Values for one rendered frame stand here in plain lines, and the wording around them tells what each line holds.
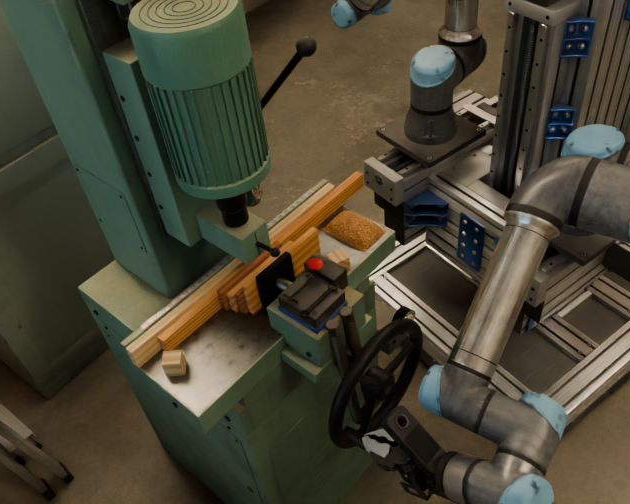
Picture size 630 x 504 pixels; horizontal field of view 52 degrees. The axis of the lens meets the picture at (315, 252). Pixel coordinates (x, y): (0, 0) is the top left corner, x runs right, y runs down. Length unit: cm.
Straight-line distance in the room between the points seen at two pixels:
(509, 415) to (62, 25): 93
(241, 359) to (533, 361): 111
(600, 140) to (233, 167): 81
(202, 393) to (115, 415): 119
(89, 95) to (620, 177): 88
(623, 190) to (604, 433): 131
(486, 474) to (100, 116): 88
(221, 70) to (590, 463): 166
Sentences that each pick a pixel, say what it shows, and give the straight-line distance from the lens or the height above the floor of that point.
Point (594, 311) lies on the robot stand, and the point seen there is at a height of 21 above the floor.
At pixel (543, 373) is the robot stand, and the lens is 210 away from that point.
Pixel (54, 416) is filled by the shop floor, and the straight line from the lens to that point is 250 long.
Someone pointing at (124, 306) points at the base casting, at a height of 80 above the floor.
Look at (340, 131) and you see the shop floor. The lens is 336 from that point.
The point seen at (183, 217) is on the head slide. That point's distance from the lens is 131.
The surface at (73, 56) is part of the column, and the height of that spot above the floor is 142.
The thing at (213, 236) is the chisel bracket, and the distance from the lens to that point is 132.
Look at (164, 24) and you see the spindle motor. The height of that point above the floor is 150.
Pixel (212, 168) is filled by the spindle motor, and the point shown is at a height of 127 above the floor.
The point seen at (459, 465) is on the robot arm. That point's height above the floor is 96.
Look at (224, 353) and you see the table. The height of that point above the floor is 90.
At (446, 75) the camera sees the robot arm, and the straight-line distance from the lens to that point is 177.
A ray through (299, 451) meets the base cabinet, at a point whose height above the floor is 48.
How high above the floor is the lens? 191
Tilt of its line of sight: 45 degrees down
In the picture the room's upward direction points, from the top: 8 degrees counter-clockwise
